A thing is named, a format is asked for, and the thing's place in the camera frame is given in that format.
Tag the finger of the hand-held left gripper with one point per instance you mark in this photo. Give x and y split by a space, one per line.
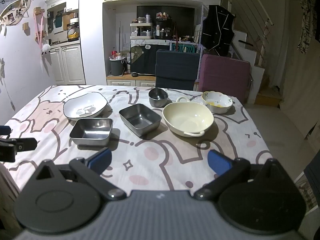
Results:
23 145
5 131

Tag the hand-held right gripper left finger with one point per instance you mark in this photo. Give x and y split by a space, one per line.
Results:
101 158

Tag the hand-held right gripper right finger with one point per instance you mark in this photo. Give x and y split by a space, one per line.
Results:
217 161

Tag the floral ceramic bowl yellow rim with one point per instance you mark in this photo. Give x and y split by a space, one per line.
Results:
217 100

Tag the round steel bowl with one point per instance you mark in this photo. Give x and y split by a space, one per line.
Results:
157 98

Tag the rectangular steel tray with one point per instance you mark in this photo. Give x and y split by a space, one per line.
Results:
91 130
140 118

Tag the cartoon bear printed tablecloth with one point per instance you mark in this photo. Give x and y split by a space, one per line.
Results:
155 155

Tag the white plate black rim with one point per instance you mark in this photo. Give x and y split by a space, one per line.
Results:
82 105

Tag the wooden platform with drawers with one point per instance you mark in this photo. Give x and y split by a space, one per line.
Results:
125 81

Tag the pink chair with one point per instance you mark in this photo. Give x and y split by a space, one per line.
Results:
225 75

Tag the small black bowl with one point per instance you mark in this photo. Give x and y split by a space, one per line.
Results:
134 74

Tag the white kitchen base cabinets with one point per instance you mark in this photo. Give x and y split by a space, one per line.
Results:
67 65

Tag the white plush toy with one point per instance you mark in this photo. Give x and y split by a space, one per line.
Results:
46 49

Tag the grey trash bin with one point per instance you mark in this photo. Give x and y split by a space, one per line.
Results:
116 67

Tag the staircase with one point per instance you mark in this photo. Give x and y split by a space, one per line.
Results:
260 75

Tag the dark blue chair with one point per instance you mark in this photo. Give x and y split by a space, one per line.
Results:
176 67

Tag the black cabinet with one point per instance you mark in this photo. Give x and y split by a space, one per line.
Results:
147 62

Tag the pink hanging ribbon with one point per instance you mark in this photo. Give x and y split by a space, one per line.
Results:
40 27

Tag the green sign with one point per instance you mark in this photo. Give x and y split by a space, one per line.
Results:
182 48

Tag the teal cutting board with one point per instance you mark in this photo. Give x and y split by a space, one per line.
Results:
58 21

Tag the black jacket white trim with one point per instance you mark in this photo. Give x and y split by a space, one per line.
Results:
217 30

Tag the white shelf rack with bottles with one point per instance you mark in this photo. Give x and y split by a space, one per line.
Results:
141 30

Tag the black and white hanging cloth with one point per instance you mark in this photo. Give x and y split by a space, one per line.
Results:
307 22

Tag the wooden wall photo display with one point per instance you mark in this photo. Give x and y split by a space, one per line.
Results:
15 5

